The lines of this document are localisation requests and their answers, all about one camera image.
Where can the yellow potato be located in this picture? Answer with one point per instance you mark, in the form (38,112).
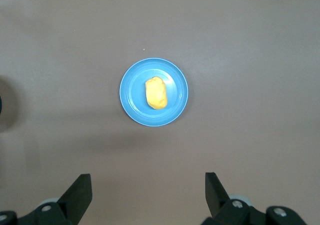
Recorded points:
(156,93)

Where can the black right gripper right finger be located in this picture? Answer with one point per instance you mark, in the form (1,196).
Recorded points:
(215,195)

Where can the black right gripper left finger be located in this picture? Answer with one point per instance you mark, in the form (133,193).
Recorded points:
(78,197)

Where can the blue round plate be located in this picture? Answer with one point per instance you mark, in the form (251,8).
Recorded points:
(132,102)

